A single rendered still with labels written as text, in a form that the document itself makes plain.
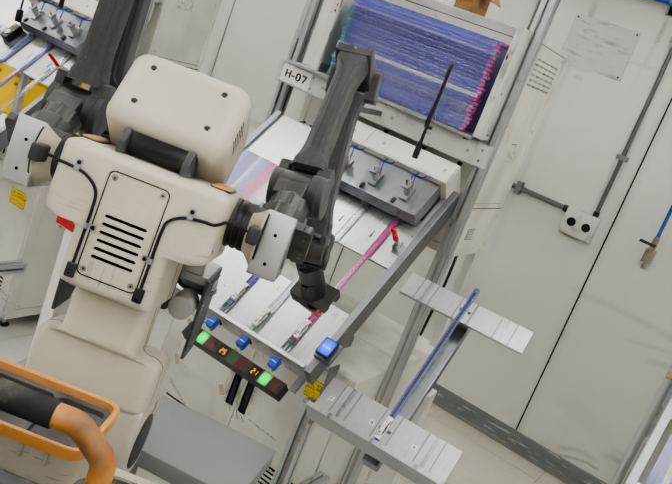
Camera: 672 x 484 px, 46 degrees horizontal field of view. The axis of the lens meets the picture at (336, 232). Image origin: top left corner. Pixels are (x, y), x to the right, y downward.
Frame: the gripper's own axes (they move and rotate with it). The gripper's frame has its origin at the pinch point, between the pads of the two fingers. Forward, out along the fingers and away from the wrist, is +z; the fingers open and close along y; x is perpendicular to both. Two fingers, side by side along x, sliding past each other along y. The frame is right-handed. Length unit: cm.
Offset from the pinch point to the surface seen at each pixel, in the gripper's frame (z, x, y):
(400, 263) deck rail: 18.4, -34.2, 0.7
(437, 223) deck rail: 20, -53, 0
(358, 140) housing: 11, -62, 34
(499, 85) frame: -10, -83, -1
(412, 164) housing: 11, -62, 15
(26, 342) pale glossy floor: 96, 28, 138
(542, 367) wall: 176, -116, -16
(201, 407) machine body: 74, 15, 48
